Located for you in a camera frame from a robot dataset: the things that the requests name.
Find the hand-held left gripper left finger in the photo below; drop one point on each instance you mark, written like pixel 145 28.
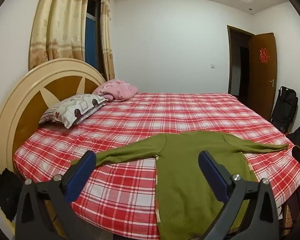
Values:
pixel 81 175

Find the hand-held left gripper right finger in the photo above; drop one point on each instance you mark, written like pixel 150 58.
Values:
pixel 212 175

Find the green knit sweater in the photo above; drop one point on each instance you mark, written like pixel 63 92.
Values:
pixel 185 170

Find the small black bag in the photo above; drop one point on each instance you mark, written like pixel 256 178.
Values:
pixel 296 135

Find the black backpack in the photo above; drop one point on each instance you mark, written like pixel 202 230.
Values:
pixel 285 107

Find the brown wicker basket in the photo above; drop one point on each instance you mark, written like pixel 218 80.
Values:
pixel 287 220

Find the grey patterned pillow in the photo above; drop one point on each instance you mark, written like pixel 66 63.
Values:
pixel 72 108

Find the red plaid bed sheet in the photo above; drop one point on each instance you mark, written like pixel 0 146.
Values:
pixel 130 120

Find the black cloth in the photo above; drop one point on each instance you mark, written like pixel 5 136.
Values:
pixel 5 192

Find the brown wooden door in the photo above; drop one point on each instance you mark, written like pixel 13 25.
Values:
pixel 261 80

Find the cream and brown headboard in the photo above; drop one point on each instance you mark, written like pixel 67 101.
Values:
pixel 22 105

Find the pink pillow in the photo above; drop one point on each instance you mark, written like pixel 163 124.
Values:
pixel 117 88

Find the red paper door decoration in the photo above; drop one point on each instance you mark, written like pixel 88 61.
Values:
pixel 263 55

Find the narrow beige floral curtain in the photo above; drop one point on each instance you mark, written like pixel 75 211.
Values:
pixel 106 37

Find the window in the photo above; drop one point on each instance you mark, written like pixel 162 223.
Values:
pixel 92 32

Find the wide beige floral curtain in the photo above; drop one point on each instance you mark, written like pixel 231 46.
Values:
pixel 58 22

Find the dark door frame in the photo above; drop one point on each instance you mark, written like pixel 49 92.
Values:
pixel 236 60

